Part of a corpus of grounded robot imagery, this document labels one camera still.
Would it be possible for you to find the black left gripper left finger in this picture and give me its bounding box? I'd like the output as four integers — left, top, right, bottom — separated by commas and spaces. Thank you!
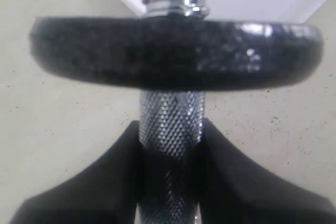
10, 121, 143, 223

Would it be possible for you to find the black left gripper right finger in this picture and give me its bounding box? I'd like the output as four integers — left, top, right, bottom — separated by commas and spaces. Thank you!
201, 119, 335, 223

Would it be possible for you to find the chrome threaded dumbbell bar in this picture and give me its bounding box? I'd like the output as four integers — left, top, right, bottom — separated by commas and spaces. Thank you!
139, 0, 208, 223

